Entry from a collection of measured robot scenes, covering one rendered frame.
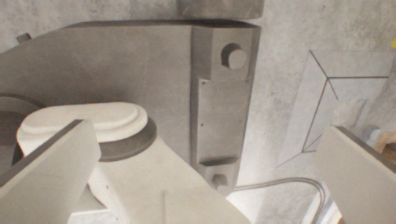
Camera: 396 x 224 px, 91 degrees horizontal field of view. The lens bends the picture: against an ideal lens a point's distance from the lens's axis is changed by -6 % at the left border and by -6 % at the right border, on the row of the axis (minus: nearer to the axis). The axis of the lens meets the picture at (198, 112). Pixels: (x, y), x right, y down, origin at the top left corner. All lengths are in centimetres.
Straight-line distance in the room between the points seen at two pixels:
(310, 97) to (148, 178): 69
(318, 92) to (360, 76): 17
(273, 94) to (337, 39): 28
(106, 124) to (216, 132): 28
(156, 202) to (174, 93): 27
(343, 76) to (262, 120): 33
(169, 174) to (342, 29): 73
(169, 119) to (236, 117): 17
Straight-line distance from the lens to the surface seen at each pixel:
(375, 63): 101
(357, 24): 90
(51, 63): 50
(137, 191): 30
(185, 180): 30
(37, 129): 39
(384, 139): 137
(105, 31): 46
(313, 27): 79
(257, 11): 48
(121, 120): 35
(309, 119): 91
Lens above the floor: 61
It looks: 59 degrees down
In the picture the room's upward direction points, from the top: 159 degrees clockwise
